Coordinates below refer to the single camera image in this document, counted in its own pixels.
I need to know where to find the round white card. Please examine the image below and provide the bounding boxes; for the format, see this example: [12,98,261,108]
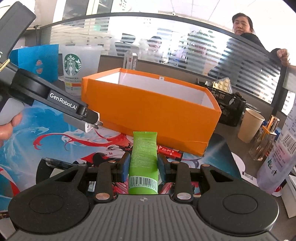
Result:
[231,153,258,184]

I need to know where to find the yellow pill blister pack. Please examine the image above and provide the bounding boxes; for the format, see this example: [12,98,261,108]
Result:
[211,78,232,91]

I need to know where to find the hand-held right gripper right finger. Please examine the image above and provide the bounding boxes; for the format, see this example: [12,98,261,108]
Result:
[157,154,234,202]

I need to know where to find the black mesh desk organizer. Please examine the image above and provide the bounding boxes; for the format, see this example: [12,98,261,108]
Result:
[195,79,247,127]

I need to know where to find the beige paper cup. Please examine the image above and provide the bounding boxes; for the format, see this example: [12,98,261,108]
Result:
[238,108,265,143]

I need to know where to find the person's left hand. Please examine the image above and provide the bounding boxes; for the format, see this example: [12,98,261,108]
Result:
[0,112,23,147]

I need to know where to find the narrow white carton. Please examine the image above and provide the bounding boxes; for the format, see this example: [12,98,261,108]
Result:
[122,50,139,70]

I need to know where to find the black pen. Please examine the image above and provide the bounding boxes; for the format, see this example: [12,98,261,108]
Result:
[45,158,75,169]

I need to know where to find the frosted striped glass partition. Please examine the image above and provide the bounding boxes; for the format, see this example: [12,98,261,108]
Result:
[35,11,287,107]

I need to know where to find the perfume bottle with gold cap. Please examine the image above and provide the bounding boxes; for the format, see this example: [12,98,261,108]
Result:
[248,115,280,161]

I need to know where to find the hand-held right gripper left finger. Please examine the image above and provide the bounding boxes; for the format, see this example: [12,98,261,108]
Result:
[50,153,131,202]

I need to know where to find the orange cardboard box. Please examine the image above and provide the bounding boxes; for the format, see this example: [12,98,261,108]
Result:
[81,68,222,156]

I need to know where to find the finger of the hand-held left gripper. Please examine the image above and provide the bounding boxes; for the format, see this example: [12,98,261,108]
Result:
[84,110,100,124]
[64,114,103,133]

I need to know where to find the grey partition panel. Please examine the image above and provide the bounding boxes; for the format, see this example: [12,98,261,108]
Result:
[283,67,296,91]

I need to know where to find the blue paper bag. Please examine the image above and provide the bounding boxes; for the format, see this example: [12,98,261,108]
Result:
[9,44,59,84]

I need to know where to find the clear plastic cup green logo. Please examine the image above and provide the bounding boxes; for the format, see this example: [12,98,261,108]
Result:
[58,44,103,95]

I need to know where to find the white open carton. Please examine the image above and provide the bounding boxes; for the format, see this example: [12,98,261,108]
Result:
[281,174,296,218]

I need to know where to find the printed desk mat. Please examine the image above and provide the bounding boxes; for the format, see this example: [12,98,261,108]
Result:
[0,102,241,218]

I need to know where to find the red snack packet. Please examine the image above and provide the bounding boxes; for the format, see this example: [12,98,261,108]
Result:
[157,145,184,161]
[159,183,176,194]

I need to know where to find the green squeeze tube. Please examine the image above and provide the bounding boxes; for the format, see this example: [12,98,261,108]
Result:
[128,131,159,194]

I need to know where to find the white spout pouch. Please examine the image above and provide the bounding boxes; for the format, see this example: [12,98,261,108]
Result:
[257,94,296,195]

